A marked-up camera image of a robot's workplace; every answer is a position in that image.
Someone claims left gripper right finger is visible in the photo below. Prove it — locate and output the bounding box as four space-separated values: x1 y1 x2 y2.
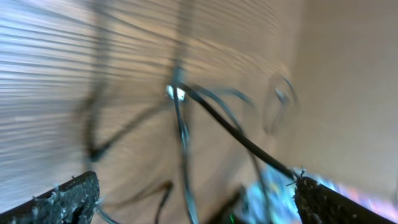
294 177 394 224

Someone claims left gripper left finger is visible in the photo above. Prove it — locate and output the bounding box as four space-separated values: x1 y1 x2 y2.
1 171 100 224

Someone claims black USB cable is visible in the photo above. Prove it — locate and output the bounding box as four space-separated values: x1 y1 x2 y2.
80 0 299 224

